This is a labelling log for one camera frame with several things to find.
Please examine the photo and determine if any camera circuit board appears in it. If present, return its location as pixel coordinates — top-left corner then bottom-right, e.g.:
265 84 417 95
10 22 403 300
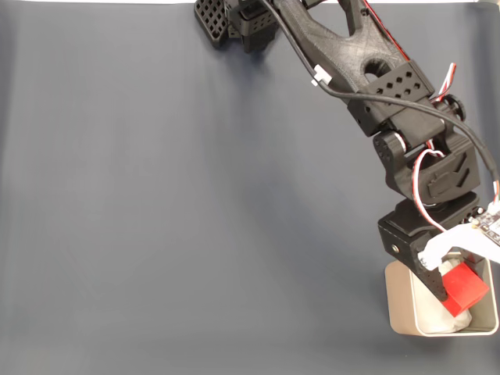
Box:
470 206 500 248

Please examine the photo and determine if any red white black servo wire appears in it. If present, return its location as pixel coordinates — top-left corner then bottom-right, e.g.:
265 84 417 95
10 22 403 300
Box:
412 148 448 234
361 0 459 105

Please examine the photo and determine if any beige metal box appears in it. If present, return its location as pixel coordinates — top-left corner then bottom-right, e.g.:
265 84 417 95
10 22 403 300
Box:
384 253 500 338

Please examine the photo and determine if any white crumpled paper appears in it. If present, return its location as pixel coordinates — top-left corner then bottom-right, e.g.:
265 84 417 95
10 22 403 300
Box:
416 255 473 334

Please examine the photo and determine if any red cube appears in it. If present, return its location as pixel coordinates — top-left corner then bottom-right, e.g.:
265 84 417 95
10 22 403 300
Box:
442 262 491 316

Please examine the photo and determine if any blue-grey table mat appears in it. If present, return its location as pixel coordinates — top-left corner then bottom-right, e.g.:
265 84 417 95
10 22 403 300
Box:
0 2 500 375

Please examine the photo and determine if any white cable clip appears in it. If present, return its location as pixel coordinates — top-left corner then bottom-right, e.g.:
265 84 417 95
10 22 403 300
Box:
311 65 334 88

